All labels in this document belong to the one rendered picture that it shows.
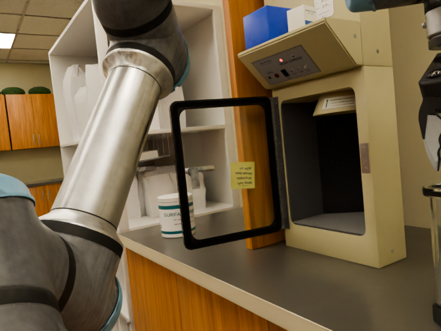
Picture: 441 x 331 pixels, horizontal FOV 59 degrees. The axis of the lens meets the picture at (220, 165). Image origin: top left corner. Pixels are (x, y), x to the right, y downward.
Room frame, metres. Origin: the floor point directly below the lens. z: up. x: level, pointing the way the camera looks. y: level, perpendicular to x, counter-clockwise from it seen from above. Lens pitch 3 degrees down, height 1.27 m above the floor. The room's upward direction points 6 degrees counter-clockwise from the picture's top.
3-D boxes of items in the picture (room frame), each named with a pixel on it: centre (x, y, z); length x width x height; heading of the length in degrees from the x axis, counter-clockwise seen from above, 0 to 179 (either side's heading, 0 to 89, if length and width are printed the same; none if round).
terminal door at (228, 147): (1.09, -0.02, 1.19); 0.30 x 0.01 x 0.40; 113
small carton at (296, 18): (0.96, -0.23, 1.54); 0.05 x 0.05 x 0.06; 40
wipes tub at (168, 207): (1.47, 0.18, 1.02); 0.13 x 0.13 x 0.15
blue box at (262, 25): (1.06, -0.17, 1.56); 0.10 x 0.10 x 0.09; 33
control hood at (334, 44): (1.00, -0.21, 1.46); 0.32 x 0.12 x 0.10; 33
